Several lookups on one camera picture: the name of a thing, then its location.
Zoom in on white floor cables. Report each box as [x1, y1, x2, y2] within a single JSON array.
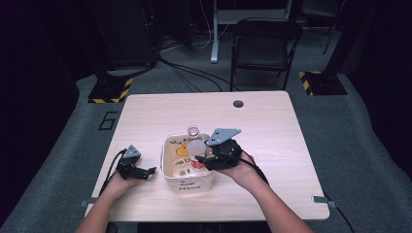
[[158, 0, 231, 53]]

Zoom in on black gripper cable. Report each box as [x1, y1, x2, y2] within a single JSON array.
[[238, 149, 270, 186], [98, 149, 128, 199]]

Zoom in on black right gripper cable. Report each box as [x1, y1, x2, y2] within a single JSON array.
[[238, 149, 270, 186]]

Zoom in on clear bottle with red label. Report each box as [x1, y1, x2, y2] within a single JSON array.
[[187, 124, 209, 170]]

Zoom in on white desk frame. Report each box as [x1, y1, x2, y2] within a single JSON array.
[[209, 0, 294, 64]]

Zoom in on white plastic bin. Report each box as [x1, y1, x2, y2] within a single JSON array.
[[160, 133, 217, 195]]

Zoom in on grey table edge bracket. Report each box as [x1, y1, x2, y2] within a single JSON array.
[[310, 194, 338, 209], [79, 196, 101, 209]]

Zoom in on person's right hand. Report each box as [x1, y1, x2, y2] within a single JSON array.
[[216, 150, 260, 191]]

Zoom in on black floor cables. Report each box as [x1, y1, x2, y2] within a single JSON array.
[[157, 52, 241, 94]]

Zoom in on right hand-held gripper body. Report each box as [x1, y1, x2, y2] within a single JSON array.
[[204, 127, 244, 172]]

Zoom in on black cable at table edge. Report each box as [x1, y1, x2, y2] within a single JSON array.
[[324, 193, 357, 233]]

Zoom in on yellow printed plastic bag liner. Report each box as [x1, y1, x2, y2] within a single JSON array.
[[162, 134, 215, 180]]

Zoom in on black folding chair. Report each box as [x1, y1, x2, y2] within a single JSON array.
[[229, 17, 304, 92]]

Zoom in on person's left hand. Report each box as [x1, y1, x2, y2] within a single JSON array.
[[104, 173, 144, 199]]

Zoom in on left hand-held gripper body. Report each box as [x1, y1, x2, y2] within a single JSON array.
[[115, 144, 146, 181]]

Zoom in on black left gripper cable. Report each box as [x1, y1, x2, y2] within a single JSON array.
[[98, 149, 128, 199]]

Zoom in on black stand with striped base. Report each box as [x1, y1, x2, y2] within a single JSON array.
[[86, 69, 135, 105], [297, 0, 356, 97]]

